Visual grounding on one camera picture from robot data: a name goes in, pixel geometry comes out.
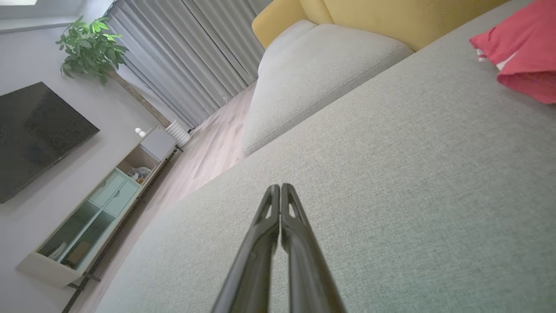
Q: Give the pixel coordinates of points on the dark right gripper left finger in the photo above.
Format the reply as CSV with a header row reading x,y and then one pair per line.
x,y
252,269

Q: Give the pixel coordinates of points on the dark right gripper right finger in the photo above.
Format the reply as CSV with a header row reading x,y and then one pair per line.
x,y
310,274

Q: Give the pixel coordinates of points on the red shorts with white waistband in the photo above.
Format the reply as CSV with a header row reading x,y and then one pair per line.
x,y
532,87

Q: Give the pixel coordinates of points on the red jersey with white sleeves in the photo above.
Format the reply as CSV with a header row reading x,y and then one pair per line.
x,y
521,34

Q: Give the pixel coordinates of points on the large grey fabric sofa ottoman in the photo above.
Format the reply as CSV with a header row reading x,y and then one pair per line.
x,y
391,195

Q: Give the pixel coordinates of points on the mint green cabinet drawer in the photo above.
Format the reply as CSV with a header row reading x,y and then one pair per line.
x,y
106,189
124,199

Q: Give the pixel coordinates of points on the grey stuffed toy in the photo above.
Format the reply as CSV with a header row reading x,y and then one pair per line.
x,y
140,174

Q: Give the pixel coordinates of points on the white ribbed plant pot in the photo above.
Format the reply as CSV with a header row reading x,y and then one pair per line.
x,y
179,132

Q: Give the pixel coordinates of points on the grey cabinet door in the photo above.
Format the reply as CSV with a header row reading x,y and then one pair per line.
x,y
158,142

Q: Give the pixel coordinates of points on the small white figurine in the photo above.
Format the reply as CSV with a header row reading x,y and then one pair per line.
x,y
140,132

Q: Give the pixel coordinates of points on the grey sofa seat cushion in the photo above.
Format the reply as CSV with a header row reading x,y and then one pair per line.
x,y
312,82
284,43

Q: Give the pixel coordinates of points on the long beige TV cabinet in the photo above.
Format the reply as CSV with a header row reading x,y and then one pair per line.
x,y
47,274

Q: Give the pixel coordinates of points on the grey pleated curtain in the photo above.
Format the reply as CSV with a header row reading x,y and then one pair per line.
x,y
182,56

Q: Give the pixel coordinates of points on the yellow sofa backrest cushion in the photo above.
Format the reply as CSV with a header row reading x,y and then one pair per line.
x,y
399,19
315,8
276,21

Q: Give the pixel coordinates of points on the black flat television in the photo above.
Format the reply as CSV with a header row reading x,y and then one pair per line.
x,y
39,134

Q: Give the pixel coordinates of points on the green potted tree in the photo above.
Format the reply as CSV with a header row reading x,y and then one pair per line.
x,y
89,48

